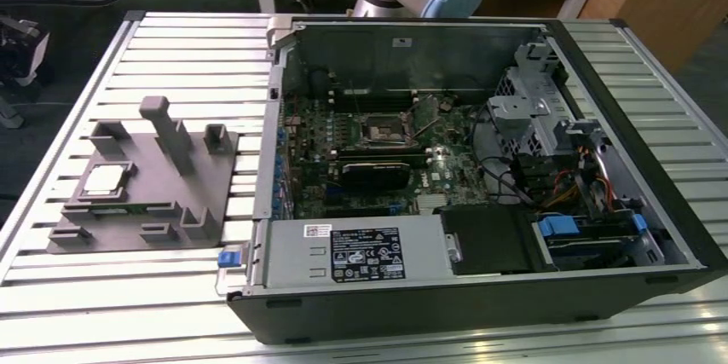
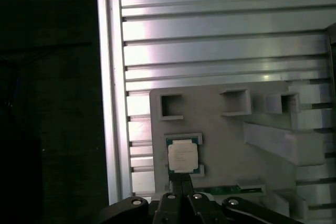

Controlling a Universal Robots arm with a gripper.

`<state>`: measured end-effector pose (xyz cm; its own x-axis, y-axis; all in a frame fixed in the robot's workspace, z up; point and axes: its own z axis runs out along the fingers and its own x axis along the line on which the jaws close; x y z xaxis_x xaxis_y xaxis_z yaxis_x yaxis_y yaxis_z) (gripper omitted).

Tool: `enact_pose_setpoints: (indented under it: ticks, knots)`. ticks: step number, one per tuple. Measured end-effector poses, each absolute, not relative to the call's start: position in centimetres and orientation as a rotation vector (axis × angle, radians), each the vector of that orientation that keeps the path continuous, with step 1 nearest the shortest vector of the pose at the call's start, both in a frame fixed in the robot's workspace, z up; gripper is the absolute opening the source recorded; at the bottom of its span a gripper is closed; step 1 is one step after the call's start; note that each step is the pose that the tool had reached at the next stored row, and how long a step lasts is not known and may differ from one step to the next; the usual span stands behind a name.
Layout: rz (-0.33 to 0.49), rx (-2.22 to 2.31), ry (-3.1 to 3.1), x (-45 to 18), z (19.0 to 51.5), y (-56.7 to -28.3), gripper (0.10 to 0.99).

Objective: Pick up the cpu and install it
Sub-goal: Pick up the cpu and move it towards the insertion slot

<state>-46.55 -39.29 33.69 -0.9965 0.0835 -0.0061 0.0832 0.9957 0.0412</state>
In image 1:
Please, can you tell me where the CPU socket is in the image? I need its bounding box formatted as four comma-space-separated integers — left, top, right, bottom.
356, 113, 420, 144

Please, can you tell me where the silver power supply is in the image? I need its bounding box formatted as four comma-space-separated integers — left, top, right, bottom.
259, 215, 460, 289

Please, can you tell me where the black graphics card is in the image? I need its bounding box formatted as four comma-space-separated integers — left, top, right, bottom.
334, 159, 412, 192

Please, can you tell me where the green motherboard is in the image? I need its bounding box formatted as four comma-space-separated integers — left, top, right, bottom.
278, 93, 496, 219

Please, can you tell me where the silver power supply handle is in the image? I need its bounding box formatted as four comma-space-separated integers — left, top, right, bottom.
214, 240, 256, 298

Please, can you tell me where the black plastic shroud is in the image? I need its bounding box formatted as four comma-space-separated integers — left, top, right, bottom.
438, 205, 559, 276

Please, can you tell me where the silver CPU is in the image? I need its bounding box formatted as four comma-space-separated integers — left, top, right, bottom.
83, 164, 131, 195

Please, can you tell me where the yellow braided wire bundle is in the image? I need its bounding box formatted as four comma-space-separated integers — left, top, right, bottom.
539, 180, 579, 210

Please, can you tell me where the orange flat cable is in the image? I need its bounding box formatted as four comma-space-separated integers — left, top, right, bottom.
588, 178, 619, 211

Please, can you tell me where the grey parts rack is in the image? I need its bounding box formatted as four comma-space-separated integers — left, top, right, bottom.
43, 95, 240, 254

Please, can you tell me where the grey chair base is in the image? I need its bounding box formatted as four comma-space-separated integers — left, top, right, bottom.
0, 94, 26, 130

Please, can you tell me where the blue plastic latch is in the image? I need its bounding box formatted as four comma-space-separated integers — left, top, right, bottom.
218, 247, 244, 270

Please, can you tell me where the black open PC case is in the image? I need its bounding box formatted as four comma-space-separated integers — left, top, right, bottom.
226, 14, 728, 346

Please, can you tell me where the black plastic bracket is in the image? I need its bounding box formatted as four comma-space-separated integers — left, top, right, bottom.
508, 153, 562, 202

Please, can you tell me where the silver metal drive cage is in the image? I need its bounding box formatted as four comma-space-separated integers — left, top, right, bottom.
486, 42, 574, 156

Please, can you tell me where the green RAM stick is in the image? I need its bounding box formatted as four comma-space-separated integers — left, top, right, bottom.
88, 206, 148, 216

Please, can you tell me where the pale grey case latch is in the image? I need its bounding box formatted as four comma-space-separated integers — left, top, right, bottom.
266, 16, 299, 49

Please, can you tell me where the black rating label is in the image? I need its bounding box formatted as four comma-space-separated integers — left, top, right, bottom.
330, 227, 400, 283

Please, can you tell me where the blue disk carrier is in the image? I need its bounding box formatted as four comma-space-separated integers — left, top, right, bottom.
534, 214, 639, 274

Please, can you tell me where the silver finned chipset heatsink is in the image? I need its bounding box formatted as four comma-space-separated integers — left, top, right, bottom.
416, 193, 450, 213

